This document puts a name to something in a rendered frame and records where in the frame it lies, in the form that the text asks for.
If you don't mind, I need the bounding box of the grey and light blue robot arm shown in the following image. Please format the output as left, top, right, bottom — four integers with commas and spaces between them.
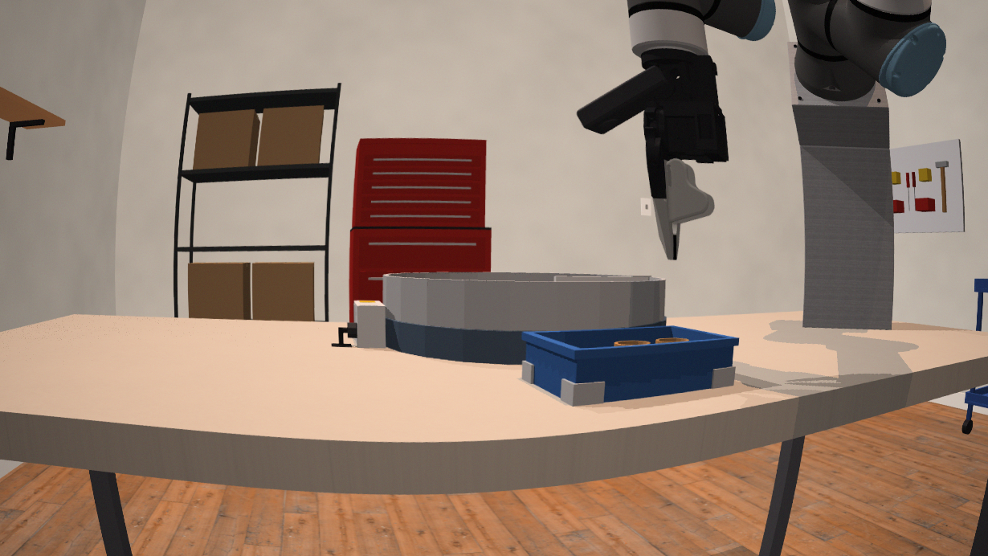
577, 0, 946, 134

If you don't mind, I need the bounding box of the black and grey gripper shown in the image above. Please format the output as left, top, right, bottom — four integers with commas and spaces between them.
641, 48, 729, 260

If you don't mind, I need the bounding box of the blue plastic crate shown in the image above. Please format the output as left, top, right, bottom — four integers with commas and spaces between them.
521, 325, 739, 407

